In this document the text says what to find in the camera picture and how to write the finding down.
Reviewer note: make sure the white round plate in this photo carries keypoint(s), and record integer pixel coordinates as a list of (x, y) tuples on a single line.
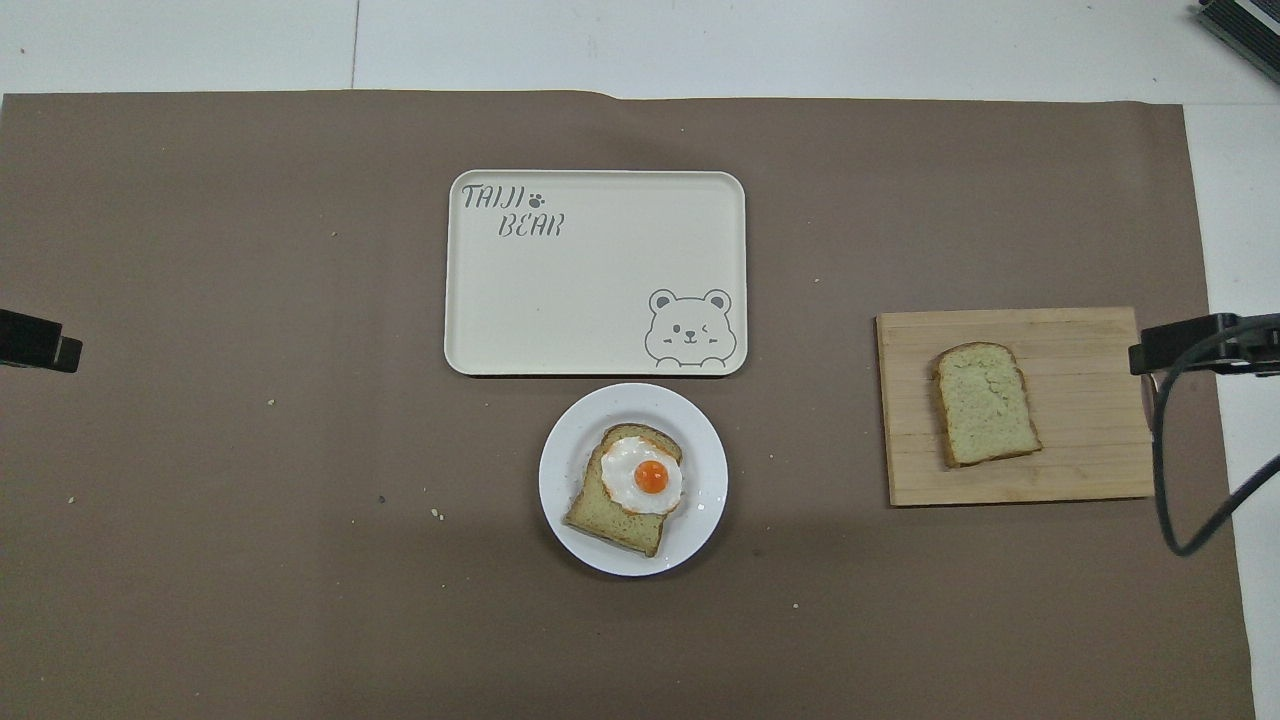
[(700, 440)]

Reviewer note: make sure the cream tray with bear print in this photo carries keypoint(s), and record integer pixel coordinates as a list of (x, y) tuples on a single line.
[(580, 290)]

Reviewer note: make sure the fried egg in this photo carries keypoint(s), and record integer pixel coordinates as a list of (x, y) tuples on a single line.
[(640, 478)]

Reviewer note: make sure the bread slice under egg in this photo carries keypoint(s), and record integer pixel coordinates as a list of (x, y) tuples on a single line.
[(600, 520)]

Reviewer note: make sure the plain bread slice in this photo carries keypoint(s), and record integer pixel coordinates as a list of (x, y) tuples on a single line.
[(985, 405)]

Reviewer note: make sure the wooden cutting board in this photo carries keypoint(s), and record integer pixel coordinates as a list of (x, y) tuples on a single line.
[(1090, 400)]

